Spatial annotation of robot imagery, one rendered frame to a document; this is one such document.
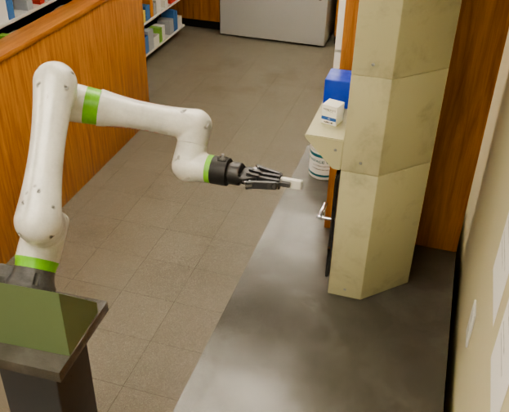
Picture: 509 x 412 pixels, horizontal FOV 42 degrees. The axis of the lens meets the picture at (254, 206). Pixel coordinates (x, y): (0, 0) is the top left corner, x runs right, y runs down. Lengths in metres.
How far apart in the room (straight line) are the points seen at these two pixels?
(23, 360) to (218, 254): 2.04
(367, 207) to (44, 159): 0.94
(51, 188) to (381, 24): 0.99
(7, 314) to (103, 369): 1.32
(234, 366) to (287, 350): 0.17
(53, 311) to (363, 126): 1.01
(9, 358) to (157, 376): 1.26
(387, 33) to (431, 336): 0.94
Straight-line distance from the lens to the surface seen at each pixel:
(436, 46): 1.90
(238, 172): 2.09
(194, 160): 2.13
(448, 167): 2.35
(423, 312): 2.24
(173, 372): 3.27
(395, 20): 1.78
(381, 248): 2.15
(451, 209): 2.44
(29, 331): 2.07
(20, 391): 2.30
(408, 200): 2.11
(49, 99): 1.98
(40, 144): 1.95
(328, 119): 2.01
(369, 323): 2.16
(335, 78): 2.11
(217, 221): 4.22
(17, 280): 2.04
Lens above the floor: 2.39
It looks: 33 degrees down
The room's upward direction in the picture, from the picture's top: 2 degrees clockwise
